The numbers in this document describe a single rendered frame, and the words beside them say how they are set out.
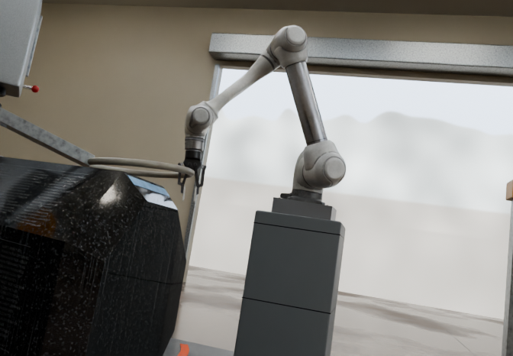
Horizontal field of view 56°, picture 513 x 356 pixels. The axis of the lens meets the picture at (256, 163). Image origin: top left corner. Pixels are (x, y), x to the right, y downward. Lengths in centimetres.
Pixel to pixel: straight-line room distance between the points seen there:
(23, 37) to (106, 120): 549
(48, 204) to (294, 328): 120
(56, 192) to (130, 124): 586
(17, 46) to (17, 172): 62
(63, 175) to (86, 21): 690
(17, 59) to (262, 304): 145
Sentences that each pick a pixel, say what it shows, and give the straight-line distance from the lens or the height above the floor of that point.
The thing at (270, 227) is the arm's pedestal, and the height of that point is 73.
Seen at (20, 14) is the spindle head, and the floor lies 139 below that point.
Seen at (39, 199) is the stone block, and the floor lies 67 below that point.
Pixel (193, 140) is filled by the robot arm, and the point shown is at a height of 106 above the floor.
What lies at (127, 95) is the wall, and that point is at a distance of 757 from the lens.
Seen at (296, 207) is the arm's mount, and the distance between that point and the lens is 229.
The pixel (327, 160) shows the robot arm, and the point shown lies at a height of 105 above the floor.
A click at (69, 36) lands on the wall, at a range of 851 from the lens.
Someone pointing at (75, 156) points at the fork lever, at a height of 89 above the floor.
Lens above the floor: 64
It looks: 9 degrees up
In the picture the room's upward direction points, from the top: 9 degrees clockwise
